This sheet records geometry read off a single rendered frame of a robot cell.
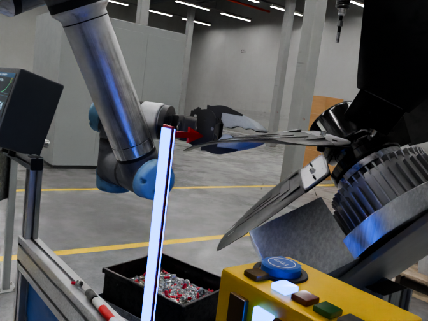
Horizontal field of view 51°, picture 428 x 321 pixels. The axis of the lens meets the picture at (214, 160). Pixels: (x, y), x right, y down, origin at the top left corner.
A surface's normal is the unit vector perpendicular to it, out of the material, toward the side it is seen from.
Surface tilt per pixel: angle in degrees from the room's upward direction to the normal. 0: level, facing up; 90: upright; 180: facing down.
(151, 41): 90
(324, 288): 0
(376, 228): 84
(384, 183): 66
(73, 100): 90
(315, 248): 55
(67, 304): 90
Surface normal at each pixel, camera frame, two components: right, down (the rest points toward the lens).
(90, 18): 0.50, 0.24
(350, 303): 0.12, -0.98
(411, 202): -0.39, -0.36
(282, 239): -0.15, -0.48
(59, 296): -0.78, -0.01
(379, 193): -0.62, -0.26
